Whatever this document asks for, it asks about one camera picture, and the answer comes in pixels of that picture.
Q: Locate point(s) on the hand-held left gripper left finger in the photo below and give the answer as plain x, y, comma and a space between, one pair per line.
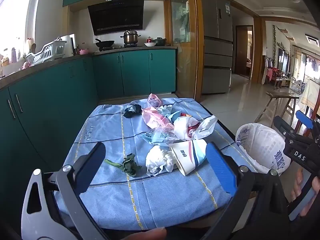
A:
90, 165

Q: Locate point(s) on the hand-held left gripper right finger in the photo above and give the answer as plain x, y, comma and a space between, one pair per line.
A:
220, 170

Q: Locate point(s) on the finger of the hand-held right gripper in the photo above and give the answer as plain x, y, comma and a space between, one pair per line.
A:
282, 126
303, 120

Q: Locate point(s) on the white waste bin with liner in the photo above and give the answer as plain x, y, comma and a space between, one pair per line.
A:
260, 140

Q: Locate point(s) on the clear blue snack wrapper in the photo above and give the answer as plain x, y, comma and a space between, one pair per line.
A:
156, 136

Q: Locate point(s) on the person's right hand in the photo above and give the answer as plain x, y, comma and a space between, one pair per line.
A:
297, 185

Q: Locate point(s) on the person's left hand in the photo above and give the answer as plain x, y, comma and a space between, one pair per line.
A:
147, 235

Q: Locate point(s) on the dining table with cream cloth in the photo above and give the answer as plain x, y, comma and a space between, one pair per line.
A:
310, 92

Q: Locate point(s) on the wooden bench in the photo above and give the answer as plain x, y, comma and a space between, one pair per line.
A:
280, 95

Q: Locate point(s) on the white low fence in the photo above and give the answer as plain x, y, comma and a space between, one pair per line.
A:
297, 86

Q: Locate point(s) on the striped white paper cup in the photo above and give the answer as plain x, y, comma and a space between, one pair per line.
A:
186, 158

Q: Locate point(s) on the wilted green leaf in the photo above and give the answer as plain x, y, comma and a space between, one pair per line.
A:
128, 166

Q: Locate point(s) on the wooden chairs with red clothes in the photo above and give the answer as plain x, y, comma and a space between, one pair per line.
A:
273, 73

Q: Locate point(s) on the white plastic bag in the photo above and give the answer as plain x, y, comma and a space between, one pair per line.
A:
182, 128

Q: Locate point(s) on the crumpled white tissue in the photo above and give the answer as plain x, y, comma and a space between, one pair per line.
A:
157, 158

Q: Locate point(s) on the crumpled black bag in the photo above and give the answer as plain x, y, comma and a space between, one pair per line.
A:
132, 110

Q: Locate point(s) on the blue checked tablecloth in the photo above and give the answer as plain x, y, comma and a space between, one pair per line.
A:
155, 200

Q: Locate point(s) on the ceiling air vent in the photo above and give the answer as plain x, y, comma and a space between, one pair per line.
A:
312, 41

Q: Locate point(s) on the pink plastic bag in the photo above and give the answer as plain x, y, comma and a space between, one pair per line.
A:
155, 118

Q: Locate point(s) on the green vine garland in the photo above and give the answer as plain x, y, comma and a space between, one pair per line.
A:
274, 45

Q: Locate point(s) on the brown interior door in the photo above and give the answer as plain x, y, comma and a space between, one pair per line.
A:
241, 52

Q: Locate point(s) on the small pink wrapper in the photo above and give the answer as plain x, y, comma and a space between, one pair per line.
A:
153, 101

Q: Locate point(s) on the grey refrigerator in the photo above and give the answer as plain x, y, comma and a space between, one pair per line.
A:
215, 55

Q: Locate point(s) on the pink bowl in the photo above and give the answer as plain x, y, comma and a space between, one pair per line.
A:
85, 52

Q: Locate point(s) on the pink cloth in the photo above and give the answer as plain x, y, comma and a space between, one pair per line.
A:
27, 65

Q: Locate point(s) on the white dish rack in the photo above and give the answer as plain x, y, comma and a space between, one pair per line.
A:
47, 52

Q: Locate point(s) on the wooden framed glass door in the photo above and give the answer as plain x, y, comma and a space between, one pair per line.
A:
182, 55

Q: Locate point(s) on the black wok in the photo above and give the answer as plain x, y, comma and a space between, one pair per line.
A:
105, 43

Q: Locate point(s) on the white countertop appliance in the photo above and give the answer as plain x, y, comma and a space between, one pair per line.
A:
67, 42

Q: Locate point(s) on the steel cooking pot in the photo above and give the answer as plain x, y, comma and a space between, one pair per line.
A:
130, 38

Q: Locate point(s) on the white bowl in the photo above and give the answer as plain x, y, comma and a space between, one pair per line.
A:
150, 44

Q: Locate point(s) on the dark casserole pot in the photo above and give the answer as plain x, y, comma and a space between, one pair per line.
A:
160, 42

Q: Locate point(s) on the black range hood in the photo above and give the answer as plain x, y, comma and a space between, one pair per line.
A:
116, 17

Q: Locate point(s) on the kitchen window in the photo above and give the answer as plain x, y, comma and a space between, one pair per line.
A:
15, 17

